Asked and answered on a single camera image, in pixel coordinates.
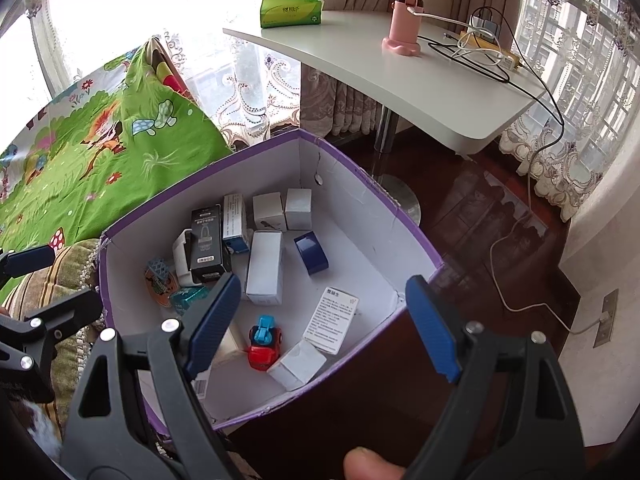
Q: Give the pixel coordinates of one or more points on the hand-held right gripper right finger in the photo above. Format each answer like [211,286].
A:
[432,330]

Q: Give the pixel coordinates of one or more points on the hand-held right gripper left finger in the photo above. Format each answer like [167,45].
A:
[215,320]

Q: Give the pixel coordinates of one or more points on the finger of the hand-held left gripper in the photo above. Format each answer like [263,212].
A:
[65,315]
[30,258]

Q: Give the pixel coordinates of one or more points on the teal box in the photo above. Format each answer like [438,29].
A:
[187,299]

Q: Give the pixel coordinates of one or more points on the red and blue toy car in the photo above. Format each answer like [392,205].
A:
[264,350]

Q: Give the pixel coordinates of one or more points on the orange and blue pack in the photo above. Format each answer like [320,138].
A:
[160,285]

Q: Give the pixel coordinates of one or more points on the white plastic case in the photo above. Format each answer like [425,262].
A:
[181,260]

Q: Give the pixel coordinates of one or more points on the long white box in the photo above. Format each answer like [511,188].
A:
[265,270]

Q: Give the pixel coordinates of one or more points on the black box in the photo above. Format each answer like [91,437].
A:
[207,245]

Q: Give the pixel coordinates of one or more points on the white box with red emblem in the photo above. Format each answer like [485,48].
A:
[297,365]

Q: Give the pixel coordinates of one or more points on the white box with small text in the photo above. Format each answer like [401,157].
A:
[235,222]

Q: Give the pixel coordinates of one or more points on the purple cardboard box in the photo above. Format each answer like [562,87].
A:
[360,260]

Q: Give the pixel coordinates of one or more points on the white medicine box blue red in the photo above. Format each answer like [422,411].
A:
[330,322]

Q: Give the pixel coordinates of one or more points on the dark blue box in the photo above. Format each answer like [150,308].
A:
[311,255]

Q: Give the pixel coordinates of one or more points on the person's right hand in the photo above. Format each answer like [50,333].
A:
[372,467]

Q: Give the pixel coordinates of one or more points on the striped beige towel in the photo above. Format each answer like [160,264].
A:
[82,255]

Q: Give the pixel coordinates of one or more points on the white fluffy garment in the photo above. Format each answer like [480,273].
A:
[37,425]

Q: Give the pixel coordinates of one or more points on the green cartoon printed sheet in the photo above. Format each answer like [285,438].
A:
[100,160]

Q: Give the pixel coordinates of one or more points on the chrome table leg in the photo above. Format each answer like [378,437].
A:
[387,130]

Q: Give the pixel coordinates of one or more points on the white curved table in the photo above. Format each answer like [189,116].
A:
[400,75]

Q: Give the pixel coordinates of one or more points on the yellow power strip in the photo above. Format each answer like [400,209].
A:
[492,50]

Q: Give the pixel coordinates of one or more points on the pink desk fan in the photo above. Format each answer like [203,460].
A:
[402,25]

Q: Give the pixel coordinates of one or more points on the dark charger plug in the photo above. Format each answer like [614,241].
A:
[487,24]

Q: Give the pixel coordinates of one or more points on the green tissue pack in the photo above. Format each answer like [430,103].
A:
[290,10]

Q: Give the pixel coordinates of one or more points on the metal wall socket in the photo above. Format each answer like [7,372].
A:
[605,320]

